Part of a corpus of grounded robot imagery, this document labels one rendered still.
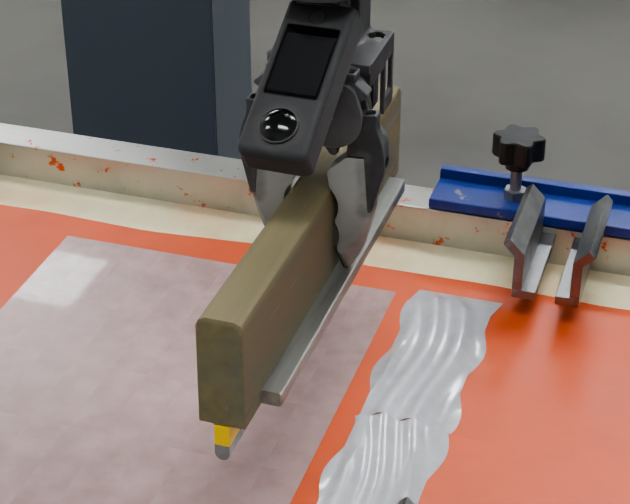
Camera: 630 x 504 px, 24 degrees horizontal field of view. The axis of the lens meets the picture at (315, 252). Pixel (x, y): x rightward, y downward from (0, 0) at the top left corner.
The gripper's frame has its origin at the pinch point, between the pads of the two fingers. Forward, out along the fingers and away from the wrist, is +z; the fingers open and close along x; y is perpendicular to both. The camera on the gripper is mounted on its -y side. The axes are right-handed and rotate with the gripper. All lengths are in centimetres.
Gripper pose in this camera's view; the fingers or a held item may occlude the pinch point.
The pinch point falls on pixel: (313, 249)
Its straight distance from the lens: 100.5
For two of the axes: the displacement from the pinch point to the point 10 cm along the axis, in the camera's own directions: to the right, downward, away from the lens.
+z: 0.0, 8.5, 5.3
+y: 3.0, -5.0, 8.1
